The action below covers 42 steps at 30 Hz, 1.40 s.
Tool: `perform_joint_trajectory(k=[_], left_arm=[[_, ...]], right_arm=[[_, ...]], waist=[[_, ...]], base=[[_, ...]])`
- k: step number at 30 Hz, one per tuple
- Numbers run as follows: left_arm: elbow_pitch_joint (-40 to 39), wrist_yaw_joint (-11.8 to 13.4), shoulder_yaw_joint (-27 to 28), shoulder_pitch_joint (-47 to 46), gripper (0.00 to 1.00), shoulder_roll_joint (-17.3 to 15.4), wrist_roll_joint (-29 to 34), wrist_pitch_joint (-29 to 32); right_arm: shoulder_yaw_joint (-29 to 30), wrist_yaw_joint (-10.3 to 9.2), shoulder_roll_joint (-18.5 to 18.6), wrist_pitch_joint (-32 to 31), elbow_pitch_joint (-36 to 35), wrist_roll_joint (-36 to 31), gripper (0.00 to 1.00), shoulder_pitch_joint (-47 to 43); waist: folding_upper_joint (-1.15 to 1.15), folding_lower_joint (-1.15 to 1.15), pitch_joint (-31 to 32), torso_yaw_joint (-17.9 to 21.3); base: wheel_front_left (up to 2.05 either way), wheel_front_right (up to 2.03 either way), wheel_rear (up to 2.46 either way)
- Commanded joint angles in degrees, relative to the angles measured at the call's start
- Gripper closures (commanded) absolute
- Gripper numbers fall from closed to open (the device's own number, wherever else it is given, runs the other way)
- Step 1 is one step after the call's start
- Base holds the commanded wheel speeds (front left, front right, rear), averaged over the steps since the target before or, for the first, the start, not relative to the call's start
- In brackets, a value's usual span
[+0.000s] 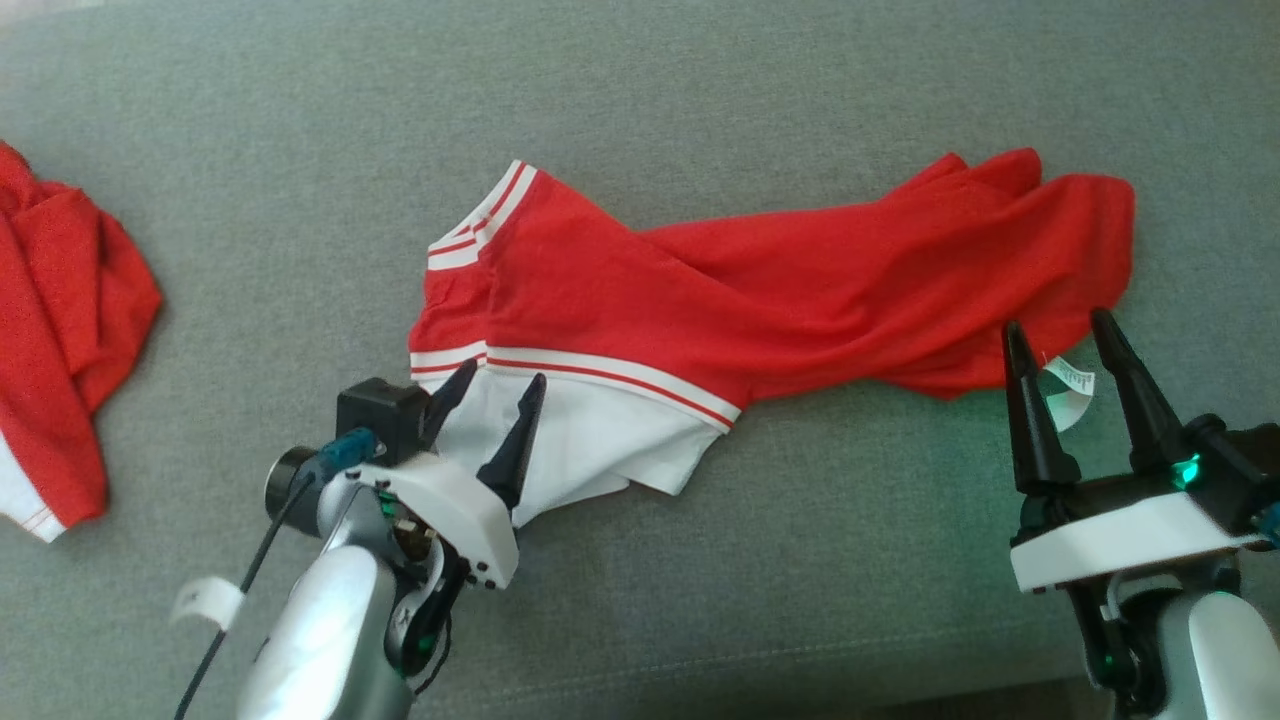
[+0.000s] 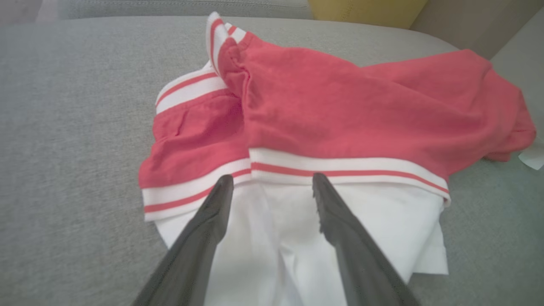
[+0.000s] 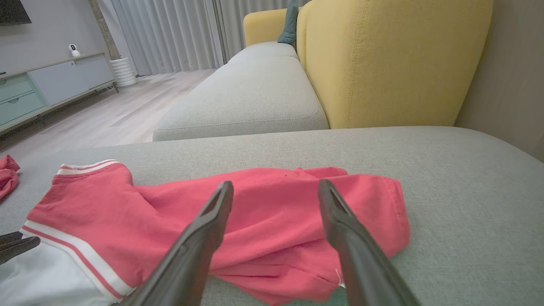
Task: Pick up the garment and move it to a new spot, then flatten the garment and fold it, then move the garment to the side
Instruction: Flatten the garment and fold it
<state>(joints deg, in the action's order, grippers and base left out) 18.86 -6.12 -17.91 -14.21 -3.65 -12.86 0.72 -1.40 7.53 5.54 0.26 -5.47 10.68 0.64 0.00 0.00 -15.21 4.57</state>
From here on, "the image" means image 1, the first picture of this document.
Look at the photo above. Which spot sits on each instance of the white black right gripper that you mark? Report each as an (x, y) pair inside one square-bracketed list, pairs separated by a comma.
[(1120, 535)]

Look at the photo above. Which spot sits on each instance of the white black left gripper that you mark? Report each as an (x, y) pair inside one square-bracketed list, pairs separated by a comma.
[(460, 505)]

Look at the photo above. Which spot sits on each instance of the red basketball jersey number 23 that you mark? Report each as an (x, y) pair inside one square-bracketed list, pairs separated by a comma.
[(700, 290)]

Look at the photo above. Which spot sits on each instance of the red shorts with white stripe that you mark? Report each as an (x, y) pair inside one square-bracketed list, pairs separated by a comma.
[(50, 350)]

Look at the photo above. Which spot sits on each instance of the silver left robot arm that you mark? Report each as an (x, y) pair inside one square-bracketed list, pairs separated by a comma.
[(320, 630)]

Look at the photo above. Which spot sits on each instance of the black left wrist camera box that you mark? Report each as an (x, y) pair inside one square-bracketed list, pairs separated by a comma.
[(380, 415)]

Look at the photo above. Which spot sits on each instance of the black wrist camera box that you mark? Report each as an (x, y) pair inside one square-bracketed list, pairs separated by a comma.
[(1235, 470), (380, 415)]

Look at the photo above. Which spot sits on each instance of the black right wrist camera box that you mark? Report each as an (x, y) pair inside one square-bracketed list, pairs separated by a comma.
[(1235, 470)]

